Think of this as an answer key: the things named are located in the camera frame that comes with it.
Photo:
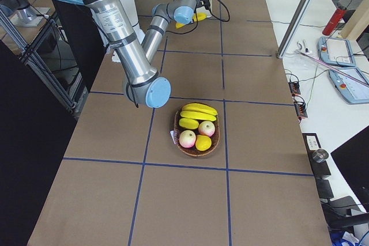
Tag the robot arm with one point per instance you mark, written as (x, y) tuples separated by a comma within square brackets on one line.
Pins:
[(116, 19)]

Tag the brown wicker basket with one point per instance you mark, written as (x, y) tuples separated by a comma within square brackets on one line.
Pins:
[(196, 129)]

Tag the pink green apple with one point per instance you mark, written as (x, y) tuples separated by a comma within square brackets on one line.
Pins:
[(206, 128)]

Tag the red bottle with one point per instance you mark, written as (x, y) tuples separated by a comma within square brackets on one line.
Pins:
[(334, 20)]

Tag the white paper tag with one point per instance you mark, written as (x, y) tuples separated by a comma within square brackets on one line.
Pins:
[(172, 136)]

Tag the far teach pendant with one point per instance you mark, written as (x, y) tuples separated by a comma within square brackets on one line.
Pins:
[(336, 52)]

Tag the teach pendant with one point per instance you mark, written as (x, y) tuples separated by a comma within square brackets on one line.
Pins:
[(336, 52), (351, 83)]

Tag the yellow lemon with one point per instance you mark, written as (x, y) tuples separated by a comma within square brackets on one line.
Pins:
[(203, 142)]

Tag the near teach pendant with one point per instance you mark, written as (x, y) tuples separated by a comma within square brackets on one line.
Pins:
[(351, 83)]

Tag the pink patterned stick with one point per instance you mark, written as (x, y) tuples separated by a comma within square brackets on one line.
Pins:
[(332, 68)]

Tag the metal cup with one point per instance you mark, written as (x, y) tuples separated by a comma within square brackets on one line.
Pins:
[(320, 155)]

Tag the aluminium frame post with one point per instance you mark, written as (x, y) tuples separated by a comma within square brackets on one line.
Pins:
[(292, 27)]

